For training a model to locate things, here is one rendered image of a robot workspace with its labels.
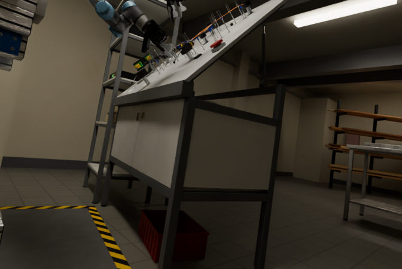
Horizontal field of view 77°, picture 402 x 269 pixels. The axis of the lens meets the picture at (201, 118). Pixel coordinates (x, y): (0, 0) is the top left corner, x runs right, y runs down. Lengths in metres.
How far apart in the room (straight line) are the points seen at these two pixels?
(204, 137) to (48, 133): 2.77
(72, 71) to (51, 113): 0.60
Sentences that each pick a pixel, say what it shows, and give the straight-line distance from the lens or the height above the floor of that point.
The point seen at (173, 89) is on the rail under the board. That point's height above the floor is 0.83.
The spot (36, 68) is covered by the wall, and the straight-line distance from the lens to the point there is 3.65.
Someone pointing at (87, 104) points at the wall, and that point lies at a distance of 3.76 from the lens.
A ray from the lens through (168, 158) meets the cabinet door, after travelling 1.15.
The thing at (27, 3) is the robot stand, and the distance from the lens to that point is 1.29.
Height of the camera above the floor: 0.62
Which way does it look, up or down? 5 degrees up
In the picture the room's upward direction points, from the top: 9 degrees clockwise
